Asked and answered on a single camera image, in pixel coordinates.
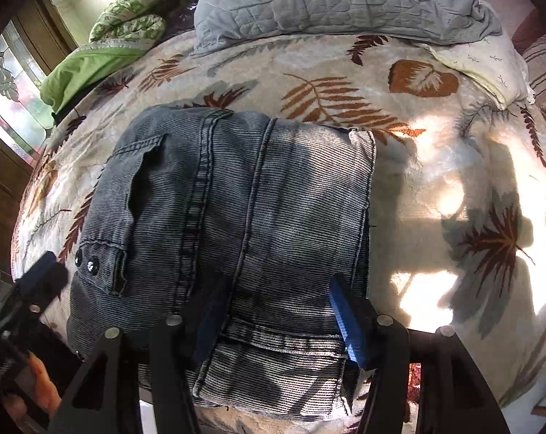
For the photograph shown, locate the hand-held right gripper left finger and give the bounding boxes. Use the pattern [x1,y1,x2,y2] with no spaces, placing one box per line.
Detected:
[47,276,231,434]

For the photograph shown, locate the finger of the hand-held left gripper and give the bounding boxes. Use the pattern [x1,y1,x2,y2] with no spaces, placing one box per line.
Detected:
[14,251,70,315]

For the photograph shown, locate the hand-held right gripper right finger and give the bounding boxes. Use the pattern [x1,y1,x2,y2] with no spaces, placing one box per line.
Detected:
[328,276,511,434]

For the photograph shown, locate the blue denim jeans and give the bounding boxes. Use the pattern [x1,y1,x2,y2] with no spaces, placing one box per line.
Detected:
[67,105,377,421]

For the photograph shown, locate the person's left hand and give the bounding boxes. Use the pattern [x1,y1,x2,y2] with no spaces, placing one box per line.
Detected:
[4,352,64,426]

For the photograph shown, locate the leaf-print fleece blanket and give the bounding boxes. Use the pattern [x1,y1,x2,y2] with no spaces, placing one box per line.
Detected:
[11,31,546,417]

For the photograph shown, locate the stained glass window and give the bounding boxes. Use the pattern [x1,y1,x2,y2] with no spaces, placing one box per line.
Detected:
[0,20,52,163]

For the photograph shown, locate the green cloth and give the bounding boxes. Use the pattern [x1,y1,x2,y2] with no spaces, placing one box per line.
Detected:
[40,38,154,114]

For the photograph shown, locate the green-white printed quilt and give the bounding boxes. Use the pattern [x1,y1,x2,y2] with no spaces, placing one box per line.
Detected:
[89,0,206,50]

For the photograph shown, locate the white printed pillow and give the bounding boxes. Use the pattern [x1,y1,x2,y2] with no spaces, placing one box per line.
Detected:
[429,31,533,109]

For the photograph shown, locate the grey-blue quilted pillow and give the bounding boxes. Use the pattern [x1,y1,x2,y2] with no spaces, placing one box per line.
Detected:
[192,0,503,57]

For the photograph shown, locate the wooden window frame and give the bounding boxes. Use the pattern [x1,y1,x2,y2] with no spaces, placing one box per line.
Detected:
[0,0,75,258]

